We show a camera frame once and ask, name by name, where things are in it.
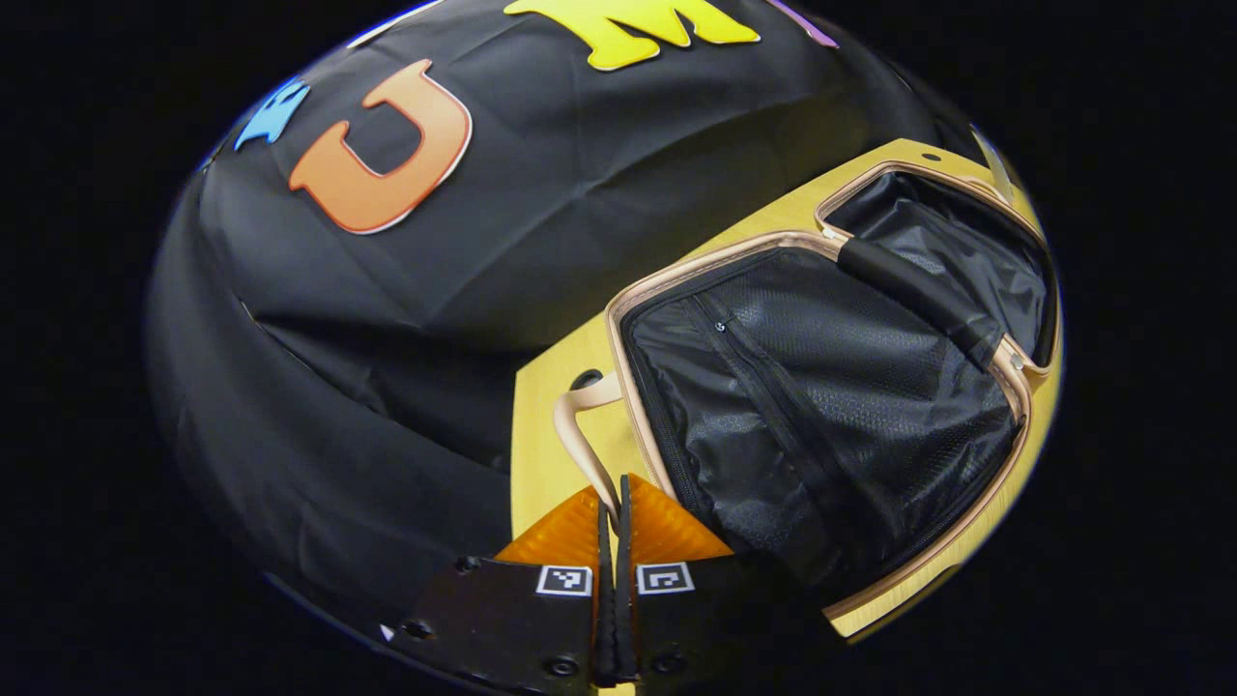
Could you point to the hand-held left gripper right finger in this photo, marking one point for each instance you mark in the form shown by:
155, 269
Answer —
626, 619

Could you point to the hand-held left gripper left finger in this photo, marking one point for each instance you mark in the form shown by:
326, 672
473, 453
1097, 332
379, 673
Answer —
503, 619

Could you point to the beige hard-shell suitcase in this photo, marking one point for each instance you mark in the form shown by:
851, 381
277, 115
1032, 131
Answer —
821, 406

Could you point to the black round desk grommet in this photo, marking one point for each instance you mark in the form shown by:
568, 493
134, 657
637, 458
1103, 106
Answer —
587, 379

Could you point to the black backdrop cloth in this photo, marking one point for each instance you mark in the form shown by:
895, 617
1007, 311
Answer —
387, 387

